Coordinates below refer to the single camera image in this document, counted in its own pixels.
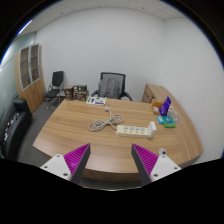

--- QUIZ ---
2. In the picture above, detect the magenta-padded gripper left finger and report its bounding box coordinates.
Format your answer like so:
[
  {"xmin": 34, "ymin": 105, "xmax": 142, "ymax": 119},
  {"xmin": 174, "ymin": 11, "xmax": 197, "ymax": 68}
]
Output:
[{"xmin": 39, "ymin": 143, "xmax": 92, "ymax": 185}]

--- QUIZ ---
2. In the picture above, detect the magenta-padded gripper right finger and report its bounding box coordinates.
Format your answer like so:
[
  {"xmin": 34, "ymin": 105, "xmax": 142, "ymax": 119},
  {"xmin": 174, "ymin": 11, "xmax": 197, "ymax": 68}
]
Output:
[{"xmin": 131, "ymin": 143, "xmax": 182, "ymax": 186}]

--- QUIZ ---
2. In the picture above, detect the white charger block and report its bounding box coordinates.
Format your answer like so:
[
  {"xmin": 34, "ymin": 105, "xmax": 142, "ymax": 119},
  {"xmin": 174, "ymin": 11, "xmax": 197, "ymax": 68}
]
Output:
[{"xmin": 147, "ymin": 121, "xmax": 157, "ymax": 139}]

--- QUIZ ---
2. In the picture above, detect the cream power strip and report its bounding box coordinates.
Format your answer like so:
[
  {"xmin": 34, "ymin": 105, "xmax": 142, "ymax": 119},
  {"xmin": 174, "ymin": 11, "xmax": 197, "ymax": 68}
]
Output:
[{"xmin": 115, "ymin": 124, "xmax": 150, "ymax": 138}]

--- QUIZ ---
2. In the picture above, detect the folded green towel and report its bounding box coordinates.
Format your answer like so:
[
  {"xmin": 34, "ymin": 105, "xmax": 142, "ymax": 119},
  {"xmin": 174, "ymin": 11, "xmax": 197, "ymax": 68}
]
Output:
[{"xmin": 162, "ymin": 119, "xmax": 177, "ymax": 129}]

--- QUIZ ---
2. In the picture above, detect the teal flat box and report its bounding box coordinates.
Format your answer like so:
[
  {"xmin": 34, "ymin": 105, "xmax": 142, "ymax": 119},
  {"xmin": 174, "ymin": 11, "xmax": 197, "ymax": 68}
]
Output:
[{"xmin": 162, "ymin": 115, "xmax": 174, "ymax": 124}]

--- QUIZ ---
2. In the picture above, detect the clear plastic bag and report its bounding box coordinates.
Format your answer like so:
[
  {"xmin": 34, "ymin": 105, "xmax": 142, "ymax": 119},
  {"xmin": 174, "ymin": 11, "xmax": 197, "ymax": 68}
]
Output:
[{"xmin": 166, "ymin": 105, "xmax": 181, "ymax": 123}]

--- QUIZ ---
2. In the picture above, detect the purple standing pouch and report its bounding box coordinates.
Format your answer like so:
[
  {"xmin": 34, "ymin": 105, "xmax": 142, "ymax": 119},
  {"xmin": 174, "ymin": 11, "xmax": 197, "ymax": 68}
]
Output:
[{"xmin": 158, "ymin": 96, "xmax": 172, "ymax": 117}]

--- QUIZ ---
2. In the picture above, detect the white printed leaflet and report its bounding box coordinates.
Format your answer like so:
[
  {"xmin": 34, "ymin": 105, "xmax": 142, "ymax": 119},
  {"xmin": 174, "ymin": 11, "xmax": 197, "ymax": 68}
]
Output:
[{"xmin": 85, "ymin": 96, "xmax": 107, "ymax": 106}]

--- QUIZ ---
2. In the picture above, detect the black sofa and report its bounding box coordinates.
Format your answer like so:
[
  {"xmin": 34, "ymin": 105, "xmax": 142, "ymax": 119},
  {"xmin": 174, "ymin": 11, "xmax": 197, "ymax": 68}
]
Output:
[{"xmin": 0, "ymin": 98, "xmax": 34, "ymax": 161}]

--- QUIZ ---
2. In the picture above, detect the wooden side cabinet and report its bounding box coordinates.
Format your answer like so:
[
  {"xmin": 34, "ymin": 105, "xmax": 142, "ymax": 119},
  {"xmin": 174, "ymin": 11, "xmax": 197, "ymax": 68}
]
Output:
[{"xmin": 141, "ymin": 83, "xmax": 174, "ymax": 104}]

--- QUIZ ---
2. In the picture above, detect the black mesh office chair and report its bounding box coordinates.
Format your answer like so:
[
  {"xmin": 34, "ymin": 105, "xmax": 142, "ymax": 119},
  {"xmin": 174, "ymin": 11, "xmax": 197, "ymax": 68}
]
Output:
[{"xmin": 90, "ymin": 71, "xmax": 134, "ymax": 102}]

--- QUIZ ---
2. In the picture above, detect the grey backpack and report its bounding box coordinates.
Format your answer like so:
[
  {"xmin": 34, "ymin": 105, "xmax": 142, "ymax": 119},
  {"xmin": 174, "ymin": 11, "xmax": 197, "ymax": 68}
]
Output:
[{"xmin": 97, "ymin": 77, "xmax": 121, "ymax": 99}]

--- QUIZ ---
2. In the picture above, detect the wooden glass-door cabinet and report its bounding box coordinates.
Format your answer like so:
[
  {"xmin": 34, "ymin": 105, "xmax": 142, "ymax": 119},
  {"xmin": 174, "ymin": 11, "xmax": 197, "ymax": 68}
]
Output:
[{"xmin": 13, "ymin": 43, "xmax": 46, "ymax": 114}]

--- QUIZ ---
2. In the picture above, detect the black visitor chair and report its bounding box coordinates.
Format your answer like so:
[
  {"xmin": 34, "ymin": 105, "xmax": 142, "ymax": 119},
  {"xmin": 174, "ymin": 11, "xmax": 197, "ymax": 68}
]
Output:
[{"xmin": 44, "ymin": 70, "xmax": 66, "ymax": 111}]

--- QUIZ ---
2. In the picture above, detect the grey-white coiled power cable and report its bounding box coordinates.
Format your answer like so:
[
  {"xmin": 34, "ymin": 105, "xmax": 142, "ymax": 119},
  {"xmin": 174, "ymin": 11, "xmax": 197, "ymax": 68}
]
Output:
[{"xmin": 87, "ymin": 106, "xmax": 125, "ymax": 133}]

